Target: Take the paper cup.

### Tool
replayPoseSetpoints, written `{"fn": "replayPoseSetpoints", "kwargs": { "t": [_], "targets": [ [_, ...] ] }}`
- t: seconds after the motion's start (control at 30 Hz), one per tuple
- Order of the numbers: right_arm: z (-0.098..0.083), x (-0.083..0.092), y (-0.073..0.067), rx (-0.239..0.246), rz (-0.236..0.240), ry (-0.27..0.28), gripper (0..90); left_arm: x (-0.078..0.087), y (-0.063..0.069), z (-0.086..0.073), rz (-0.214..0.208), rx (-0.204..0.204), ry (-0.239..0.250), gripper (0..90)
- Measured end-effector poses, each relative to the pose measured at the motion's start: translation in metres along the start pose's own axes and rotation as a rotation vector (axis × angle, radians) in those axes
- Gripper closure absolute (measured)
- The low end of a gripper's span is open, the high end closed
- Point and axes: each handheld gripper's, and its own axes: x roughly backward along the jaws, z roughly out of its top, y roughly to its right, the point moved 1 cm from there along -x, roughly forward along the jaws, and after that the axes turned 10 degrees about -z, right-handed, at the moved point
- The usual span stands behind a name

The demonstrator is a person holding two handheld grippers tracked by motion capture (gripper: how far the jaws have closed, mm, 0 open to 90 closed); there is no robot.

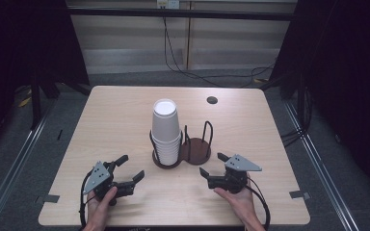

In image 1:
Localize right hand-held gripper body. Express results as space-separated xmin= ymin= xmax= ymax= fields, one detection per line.
xmin=207 ymin=153 xmax=263 ymax=194

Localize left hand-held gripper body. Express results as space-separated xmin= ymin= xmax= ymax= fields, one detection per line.
xmin=82 ymin=161 xmax=136 ymax=206

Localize dark double cup holder rack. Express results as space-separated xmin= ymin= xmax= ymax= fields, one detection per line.
xmin=148 ymin=119 xmax=215 ymax=170

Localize white paper cup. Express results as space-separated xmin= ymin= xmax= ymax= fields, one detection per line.
xmin=150 ymin=98 xmax=182 ymax=144

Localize person's right hand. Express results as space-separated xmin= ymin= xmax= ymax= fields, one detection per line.
xmin=213 ymin=180 xmax=262 ymax=226

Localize person's left hand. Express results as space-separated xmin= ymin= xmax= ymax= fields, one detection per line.
xmin=85 ymin=186 xmax=119 ymax=227

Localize grey tape piece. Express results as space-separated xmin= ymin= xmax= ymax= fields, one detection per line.
xmin=35 ymin=193 xmax=61 ymax=205
xmin=288 ymin=190 xmax=312 ymax=200

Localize black metal stand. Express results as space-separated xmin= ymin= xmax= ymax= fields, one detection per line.
xmin=28 ymin=71 xmax=61 ymax=131

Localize yellow floor tape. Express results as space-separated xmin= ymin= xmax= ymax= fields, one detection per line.
xmin=16 ymin=95 xmax=33 ymax=109

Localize black curtain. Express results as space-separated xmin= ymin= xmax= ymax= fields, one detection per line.
xmin=269 ymin=0 xmax=370 ymax=204
xmin=0 ymin=0 xmax=91 ymax=155

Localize black horizontal bar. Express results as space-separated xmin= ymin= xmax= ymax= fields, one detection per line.
xmin=66 ymin=7 xmax=296 ymax=22

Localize white power outlet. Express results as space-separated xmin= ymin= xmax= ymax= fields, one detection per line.
xmin=156 ymin=0 xmax=181 ymax=10

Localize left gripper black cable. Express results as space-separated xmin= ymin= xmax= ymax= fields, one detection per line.
xmin=78 ymin=168 xmax=94 ymax=231

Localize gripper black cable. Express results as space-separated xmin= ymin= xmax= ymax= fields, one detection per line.
xmin=78 ymin=168 xmax=94 ymax=231
xmin=245 ymin=175 xmax=272 ymax=231

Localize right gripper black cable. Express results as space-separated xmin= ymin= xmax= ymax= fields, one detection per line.
xmin=245 ymin=175 xmax=272 ymax=231

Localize black cable bundle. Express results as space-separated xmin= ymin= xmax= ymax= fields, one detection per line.
xmin=280 ymin=86 xmax=306 ymax=148

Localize metal floor rail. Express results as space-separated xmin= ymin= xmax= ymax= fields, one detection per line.
xmin=282 ymin=99 xmax=361 ymax=231
xmin=0 ymin=95 xmax=58 ymax=231

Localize black wall cable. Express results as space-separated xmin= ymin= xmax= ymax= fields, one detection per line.
xmin=162 ymin=15 xmax=276 ymax=89

